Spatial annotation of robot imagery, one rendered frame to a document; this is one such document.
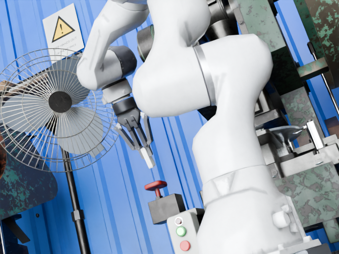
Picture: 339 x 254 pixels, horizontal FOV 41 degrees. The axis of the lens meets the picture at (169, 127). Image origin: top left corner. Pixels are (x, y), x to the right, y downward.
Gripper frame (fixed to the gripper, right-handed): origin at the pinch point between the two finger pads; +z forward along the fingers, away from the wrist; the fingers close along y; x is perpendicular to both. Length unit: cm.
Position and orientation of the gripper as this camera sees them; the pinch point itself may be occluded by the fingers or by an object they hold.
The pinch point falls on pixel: (148, 157)
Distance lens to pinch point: 146.5
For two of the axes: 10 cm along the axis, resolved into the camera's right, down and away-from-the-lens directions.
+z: 4.1, 9.1, 0.8
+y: 8.8, -3.7, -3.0
